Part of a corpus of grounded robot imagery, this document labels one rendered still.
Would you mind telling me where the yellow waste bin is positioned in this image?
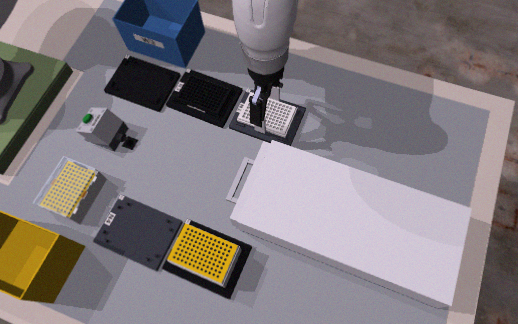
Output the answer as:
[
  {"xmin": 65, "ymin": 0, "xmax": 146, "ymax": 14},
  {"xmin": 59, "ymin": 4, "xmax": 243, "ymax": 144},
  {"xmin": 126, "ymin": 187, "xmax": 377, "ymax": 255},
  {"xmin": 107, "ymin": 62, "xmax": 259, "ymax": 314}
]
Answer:
[{"xmin": 0, "ymin": 211, "xmax": 86, "ymax": 304}]

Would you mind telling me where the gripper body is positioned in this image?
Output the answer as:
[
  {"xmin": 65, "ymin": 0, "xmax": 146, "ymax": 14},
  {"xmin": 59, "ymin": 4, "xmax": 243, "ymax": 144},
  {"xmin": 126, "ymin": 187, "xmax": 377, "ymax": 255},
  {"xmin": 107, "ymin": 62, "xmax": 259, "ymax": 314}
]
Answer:
[{"xmin": 248, "ymin": 67, "xmax": 284, "ymax": 93}]

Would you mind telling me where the grey bench mat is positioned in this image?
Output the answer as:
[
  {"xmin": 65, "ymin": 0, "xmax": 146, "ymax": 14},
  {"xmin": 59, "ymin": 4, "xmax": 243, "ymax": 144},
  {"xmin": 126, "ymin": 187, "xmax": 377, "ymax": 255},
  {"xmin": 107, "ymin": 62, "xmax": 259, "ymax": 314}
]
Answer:
[{"xmin": 0, "ymin": 0, "xmax": 490, "ymax": 324}]

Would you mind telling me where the black multiwell plate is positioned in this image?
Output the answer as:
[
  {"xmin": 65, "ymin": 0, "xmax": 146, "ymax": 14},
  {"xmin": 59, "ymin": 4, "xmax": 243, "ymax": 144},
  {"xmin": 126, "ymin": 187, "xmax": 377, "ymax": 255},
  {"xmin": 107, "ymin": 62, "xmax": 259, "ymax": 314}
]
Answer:
[{"xmin": 174, "ymin": 74, "xmax": 234, "ymax": 118}]

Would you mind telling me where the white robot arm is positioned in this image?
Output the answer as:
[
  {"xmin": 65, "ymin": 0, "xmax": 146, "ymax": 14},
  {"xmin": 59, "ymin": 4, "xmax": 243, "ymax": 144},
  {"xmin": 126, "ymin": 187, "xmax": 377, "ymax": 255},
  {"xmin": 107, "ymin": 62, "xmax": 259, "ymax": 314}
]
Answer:
[{"xmin": 0, "ymin": 0, "xmax": 298, "ymax": 125}]

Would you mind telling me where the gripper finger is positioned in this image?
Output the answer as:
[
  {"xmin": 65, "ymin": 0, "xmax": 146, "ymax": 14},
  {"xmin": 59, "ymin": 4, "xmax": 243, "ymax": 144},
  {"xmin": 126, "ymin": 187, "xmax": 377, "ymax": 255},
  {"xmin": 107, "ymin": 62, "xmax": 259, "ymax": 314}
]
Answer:
[
  {"xmin": 249, "ymin": 82, "xmax": 274, "ymax": 134},
  {"xmin": 269, "ymin": 75, "xmax": 283, "ymax": 101}
]

